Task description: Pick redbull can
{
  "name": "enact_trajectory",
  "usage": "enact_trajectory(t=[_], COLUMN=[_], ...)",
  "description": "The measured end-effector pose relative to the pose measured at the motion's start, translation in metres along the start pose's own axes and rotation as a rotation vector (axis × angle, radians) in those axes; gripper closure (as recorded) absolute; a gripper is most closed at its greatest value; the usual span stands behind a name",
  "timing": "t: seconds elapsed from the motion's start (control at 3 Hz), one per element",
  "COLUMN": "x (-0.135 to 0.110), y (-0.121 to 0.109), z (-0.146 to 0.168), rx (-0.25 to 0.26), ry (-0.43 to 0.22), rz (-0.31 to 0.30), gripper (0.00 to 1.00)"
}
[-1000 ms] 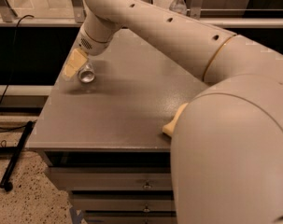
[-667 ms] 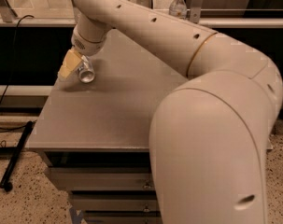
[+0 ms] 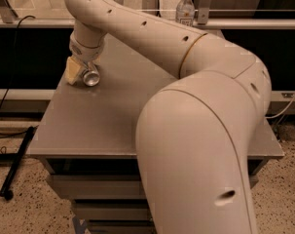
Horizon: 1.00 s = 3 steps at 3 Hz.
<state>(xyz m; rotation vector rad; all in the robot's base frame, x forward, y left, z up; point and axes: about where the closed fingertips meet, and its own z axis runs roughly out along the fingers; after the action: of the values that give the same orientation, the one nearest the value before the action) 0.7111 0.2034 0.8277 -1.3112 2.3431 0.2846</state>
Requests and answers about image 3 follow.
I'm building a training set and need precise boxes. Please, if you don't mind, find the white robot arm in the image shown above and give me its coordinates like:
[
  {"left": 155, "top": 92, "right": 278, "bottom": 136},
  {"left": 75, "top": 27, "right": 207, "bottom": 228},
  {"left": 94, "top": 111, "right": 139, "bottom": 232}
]
[{"left": 64, "top": 0, "right": 272, "bottom": 234}]

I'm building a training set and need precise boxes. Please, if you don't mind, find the black cable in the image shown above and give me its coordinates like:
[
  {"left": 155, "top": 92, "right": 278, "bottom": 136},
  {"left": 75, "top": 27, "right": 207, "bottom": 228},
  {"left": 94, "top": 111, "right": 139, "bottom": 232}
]
[{"left": 0, "top": 15, "right": 36, "bottom": 139}]

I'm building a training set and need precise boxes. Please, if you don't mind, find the white cable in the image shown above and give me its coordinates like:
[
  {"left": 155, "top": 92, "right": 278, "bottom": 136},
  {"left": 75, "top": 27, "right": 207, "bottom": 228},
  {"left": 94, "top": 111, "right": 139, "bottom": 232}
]
[{"left": 265, "top": 80, "right": 295, "bottom": 120}]

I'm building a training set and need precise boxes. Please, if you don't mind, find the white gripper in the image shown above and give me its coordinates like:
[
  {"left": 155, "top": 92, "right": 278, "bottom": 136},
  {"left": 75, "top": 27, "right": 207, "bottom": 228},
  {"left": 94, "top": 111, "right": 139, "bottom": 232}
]
[{"left": 65, "top": 38, "right": 101, "bottom": 85}]

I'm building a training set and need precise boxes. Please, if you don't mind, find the black rod on floor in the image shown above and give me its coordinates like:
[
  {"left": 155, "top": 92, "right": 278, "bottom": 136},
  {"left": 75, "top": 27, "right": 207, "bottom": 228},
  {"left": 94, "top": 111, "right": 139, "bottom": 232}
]
[{"left": 0, "top": 127, "right": 35, "bottom": 201}]

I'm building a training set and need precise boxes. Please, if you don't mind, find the silver blue redbull can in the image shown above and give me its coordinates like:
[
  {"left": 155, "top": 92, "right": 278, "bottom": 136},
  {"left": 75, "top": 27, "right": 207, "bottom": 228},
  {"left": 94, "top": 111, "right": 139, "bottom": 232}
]
[{"left": 82, "top": 65, "right": 100, "bottom": 87}]

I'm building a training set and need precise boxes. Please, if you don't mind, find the metal railing frame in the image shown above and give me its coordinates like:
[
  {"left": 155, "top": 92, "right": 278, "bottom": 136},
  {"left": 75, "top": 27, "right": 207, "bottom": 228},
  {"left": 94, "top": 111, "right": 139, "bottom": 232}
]
[{"left": 0, "top": 0, "right": 295, "bottom": 29}]

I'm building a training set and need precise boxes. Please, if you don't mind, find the clear plastic water bottle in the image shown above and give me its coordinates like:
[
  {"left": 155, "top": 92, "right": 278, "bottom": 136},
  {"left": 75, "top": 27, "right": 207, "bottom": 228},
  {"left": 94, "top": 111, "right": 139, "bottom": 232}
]
[{"left": 175, "top": 0, "right": 195, "bottom": 26}]

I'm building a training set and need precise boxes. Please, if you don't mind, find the grey drawer cabinet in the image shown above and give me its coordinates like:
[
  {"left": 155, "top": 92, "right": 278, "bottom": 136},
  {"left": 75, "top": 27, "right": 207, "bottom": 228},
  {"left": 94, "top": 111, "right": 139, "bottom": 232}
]
[{"left": 29, "top": 37, "right": 276, "bottom": 234}]

